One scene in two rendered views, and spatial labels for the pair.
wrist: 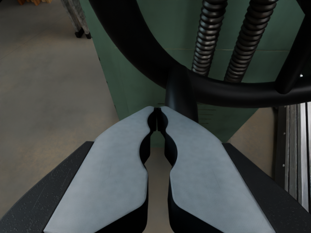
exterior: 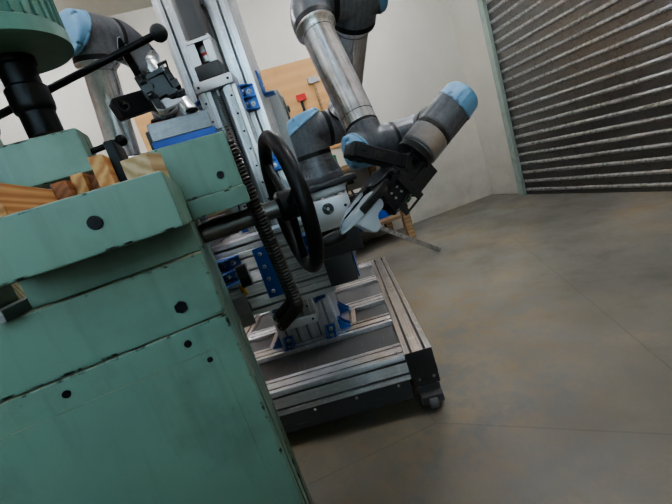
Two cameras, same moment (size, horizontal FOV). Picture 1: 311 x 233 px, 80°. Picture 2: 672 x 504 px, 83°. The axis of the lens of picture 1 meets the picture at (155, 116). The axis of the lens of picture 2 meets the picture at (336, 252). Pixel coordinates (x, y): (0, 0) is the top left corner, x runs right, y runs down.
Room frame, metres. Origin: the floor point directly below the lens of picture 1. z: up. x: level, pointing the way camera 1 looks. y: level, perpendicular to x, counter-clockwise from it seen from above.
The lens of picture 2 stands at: (0.25, 0.66, 0.85)
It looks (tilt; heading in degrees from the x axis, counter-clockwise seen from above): 12 degrees down; 256
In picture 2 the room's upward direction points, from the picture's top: 18 degrees counter-clockwise
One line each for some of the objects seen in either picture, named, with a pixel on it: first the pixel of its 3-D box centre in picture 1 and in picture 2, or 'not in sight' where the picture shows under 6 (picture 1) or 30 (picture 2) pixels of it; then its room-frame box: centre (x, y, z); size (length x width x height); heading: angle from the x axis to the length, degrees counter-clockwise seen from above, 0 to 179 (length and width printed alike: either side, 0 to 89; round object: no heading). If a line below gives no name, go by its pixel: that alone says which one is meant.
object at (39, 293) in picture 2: not in sight; (141, 249); (0.40, -0.09, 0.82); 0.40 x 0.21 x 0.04; 91
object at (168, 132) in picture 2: not in sight; (179, 132); (0.27, -0.07, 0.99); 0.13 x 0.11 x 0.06; 91
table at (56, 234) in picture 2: not in sight; (155, 213); (0.35, -0.07, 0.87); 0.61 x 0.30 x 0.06; 91
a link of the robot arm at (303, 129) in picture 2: not in sight; (308, 132); (-0.11, -0.61, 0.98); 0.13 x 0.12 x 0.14; 178
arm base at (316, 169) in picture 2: not in sight; (318, 167); (-0.10, -0.61, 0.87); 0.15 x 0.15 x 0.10
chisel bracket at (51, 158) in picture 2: not in sight; (48, 168); (0.48, -0.09, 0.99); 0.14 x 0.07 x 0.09; 1
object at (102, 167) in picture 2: not in sight; (121, 184); (0.39, -0.09, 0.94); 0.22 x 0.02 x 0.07; 91
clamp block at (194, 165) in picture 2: not in sight; (194, 173); (0.27, -0.07, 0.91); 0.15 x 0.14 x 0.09; 91
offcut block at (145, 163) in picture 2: not in sight; (147, 172); (0.32, 0.07, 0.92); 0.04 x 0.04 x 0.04; 71
